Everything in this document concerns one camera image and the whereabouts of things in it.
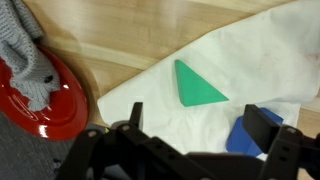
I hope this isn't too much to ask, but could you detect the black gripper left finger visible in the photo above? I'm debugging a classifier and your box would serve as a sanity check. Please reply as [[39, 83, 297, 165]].
[[56, 101, 214, 180]]

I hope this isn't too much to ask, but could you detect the white cloth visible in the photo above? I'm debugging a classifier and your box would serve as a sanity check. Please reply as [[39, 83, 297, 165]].
[[97, 0, 320, 156]]

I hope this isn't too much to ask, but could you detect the grey knitted cloth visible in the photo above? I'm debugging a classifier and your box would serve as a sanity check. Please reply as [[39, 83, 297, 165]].
[[0, 0, 62, 113]]

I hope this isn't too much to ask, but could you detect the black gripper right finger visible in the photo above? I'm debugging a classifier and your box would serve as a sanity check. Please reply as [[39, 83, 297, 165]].
[[242, 103, 320, 180]]

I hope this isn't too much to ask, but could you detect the blue block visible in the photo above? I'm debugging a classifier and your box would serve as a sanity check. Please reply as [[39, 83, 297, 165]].
[[225, 107, 285, 158]]

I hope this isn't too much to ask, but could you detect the green triangular block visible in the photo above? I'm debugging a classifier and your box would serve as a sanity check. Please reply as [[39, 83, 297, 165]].
[[174, 59, 230, 108]]

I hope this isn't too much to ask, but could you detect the red plate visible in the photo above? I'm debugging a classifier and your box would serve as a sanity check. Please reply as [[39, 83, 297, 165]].
[[0, 44, 90, 141]]

